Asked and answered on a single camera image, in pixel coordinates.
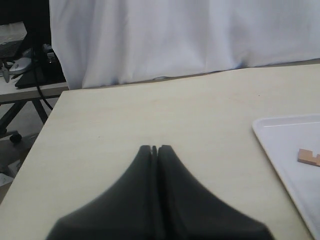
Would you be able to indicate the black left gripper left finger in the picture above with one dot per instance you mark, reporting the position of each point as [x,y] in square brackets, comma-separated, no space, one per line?
[123,212]

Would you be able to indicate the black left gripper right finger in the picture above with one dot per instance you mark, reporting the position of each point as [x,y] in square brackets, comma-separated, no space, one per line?
[191,212]

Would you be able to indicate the white rectangular plastic tray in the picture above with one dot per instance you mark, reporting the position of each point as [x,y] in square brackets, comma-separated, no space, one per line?
[282,138]

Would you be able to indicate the black office chair base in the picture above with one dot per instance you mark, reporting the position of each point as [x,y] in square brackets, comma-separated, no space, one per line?
[13,135]

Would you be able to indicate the side desk with clutter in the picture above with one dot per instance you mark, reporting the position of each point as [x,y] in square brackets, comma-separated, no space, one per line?
[32,75]

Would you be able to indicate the white backdrop curtain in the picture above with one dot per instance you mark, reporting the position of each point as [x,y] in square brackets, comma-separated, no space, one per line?
[108,42]

